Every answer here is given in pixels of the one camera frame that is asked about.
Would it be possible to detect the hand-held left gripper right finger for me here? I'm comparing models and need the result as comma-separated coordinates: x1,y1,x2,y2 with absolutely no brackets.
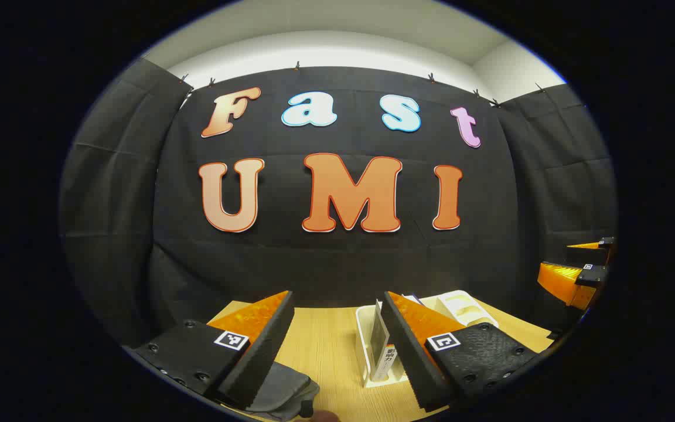
381,291,555,413

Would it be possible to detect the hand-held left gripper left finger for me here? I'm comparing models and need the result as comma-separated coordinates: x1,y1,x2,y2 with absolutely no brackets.
122,290,295,410

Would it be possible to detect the dark cover book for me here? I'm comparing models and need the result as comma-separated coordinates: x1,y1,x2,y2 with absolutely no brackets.
370,300,400,383

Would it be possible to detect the grey schoolbag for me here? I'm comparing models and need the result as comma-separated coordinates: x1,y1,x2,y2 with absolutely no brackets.
244,362,321,421

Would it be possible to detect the white bookshelf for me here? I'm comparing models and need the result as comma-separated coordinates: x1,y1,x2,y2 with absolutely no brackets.
355,290,499,389

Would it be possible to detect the row of black cloth clips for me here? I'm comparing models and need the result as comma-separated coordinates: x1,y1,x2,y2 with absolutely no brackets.
179,60,546,108

